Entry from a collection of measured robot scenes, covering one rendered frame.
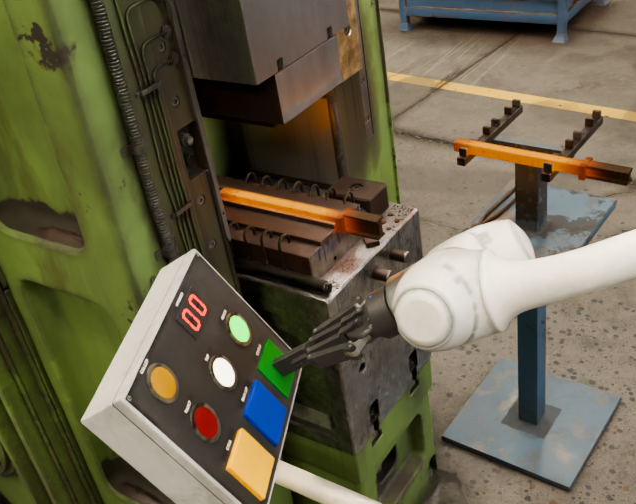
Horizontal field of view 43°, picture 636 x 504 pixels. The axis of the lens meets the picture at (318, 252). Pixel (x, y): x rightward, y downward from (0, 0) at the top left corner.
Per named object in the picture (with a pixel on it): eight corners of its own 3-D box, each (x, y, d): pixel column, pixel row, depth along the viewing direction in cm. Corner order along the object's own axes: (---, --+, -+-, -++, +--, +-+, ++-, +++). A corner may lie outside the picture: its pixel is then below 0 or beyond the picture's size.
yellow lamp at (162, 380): (186, 387, 109) (179, 363, 107) (163, 409, 106) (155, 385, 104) (170, 380, 111) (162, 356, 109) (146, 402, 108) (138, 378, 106)
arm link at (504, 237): (423, 249, 122) (397, 269, 110) (515, 200, 115) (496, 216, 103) (459, 311, 122) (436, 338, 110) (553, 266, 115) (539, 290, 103)
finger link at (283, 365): (317, 357, 128) (317, 360, 127) (284, 373, 131) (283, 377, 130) (306, 344, 127) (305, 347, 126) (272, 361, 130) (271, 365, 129)
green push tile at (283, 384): (296, 366, 135) (268, 337, 132) (289, 398, 129) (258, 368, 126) (288, 370, 135) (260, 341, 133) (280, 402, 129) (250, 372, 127)
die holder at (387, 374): (432, 355, 208) (419, 206, 184) (356, 457, 183) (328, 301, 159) (261, 304, 238) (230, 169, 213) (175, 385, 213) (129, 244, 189)
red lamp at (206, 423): (228, 426, 113) (221, 403, 110) (206, 448, 109) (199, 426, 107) (211, 419, 114) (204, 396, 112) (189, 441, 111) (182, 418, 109)
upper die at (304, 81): (342, 81, 158) (336, 34, 153) (284, 125, 145) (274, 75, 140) (184, 64, 180) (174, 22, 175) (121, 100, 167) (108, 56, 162)
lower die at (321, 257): (363, 234, 177) (359, 200, 173) (313, 284, 164) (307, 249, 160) (218, 201, 200) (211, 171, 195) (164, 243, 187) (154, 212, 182)
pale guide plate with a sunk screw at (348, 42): (363, 68, 186) (354, -6, 177) (342, 83, 180) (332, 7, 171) (355, 67, 187) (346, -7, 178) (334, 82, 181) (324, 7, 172)
